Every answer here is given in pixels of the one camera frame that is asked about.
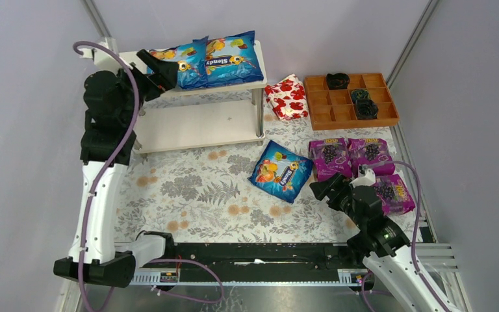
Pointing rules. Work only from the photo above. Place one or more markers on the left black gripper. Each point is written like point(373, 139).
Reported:
point(153, 80)

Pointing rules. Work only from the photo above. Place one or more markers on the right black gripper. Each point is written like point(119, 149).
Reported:
point(335, 192)

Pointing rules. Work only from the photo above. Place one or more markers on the blue Slendy candy bag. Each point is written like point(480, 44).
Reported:
point(280, 172)
point(191, 62)

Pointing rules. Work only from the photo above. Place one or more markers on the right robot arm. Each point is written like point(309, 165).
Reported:
point(380, 245)

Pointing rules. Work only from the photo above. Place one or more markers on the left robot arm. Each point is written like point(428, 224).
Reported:
point(113, 99)

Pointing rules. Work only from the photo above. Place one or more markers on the purple grape candy bag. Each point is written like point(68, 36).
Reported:
point(394, 195)
point(368, 151)
point(330, 156)

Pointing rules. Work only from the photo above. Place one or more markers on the blue candy bag on shelf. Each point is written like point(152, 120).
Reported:
point(232, 60)

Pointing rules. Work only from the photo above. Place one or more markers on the white two-tier shelf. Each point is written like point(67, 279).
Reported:
point(196, 126)

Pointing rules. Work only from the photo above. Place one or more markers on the wooden compartment tray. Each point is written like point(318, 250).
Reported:
point(331, 109)

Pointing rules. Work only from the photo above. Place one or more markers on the black coiled item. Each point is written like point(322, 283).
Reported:
point(337, 81)
point(366, 109)

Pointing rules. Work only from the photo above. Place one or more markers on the red floral white pouch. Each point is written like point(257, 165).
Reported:
point(287, 98)

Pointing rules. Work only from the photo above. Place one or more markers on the dark green coiled item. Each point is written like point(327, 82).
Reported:
point(358, 94)

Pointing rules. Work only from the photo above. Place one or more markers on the floral table mat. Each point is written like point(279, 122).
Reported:
point(204, 195)

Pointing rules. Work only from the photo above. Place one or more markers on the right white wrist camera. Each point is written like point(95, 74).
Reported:
point(368, 178)

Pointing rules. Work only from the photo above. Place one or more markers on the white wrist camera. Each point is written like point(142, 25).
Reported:
point(368, 178)
point(101, 59)

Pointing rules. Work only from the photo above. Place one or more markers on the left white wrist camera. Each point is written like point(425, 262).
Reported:
point(101, 59)

